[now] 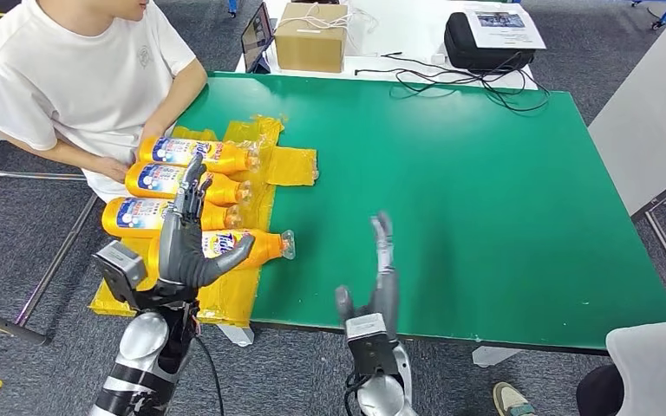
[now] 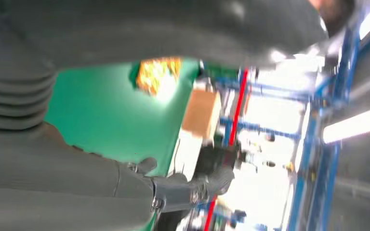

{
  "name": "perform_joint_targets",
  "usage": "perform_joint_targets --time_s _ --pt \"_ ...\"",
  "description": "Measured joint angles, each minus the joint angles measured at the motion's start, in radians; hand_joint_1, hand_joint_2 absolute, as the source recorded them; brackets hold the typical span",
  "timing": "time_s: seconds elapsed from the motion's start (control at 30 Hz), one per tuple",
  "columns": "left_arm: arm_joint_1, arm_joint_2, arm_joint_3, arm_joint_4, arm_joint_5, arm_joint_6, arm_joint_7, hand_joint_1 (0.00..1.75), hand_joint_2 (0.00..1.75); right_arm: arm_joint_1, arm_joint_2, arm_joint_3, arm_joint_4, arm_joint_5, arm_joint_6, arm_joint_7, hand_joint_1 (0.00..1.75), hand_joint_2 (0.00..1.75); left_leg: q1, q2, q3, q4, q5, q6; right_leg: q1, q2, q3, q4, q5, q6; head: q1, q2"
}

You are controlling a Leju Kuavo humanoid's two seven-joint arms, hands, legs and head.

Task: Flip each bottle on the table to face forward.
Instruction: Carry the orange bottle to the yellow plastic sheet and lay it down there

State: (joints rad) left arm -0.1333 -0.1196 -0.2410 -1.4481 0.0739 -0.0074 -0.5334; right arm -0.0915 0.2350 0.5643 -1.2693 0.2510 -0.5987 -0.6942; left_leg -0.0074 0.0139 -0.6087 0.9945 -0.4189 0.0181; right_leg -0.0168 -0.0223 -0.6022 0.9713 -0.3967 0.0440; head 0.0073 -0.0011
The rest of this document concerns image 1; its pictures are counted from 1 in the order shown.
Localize white string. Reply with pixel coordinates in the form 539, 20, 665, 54
277, 3, 380, 35

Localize beige and teal shoe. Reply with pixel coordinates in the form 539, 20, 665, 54
493, 381, 538, 416

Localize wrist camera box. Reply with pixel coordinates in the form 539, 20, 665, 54
91, 241, 149, 311
344, 312, 400, 377

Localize person's right hand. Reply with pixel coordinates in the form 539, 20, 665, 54
88, 154, 133, 185

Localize black carry case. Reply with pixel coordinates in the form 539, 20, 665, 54
443, 11, 537, 73

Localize yellow taped mat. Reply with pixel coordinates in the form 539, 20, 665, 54
88, 114, 319, 328

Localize printed white paper sheet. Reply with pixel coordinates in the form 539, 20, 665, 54
463, 4, 547, 50

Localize black tablet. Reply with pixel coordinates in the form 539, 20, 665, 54
239, 1, 274, 75

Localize orange detergent bottle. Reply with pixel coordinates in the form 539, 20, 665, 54
124, 161, 252, 207
137, 135, 261, 176
101, 196, 244, 240
147, 228, 297, 276

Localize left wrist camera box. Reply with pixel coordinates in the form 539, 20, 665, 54
91, 241, 149, 311

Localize black cable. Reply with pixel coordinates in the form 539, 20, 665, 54
354, 51, 552, 114

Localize person's left hand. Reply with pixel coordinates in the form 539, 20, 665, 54
136, 119, 167, 145

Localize blue metal frame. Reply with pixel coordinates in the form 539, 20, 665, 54
630, 0, 666, 31

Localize white table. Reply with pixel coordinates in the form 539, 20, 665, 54
235, 0, 539, 91

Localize white table foot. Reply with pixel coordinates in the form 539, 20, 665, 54
217, 324, 256, 348
472, 346, 523, 368

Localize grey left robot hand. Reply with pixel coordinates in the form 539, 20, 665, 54
157, 154, 256, 290

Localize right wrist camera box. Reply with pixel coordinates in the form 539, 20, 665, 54
344, 312, 400, 377

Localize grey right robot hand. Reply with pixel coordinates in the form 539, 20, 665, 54
334, 211, 400, 340

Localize grey table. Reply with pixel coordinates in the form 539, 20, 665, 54
588, 6, 666, 314

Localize brown cardboard box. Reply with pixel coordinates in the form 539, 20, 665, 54
274, 3, 349, 74

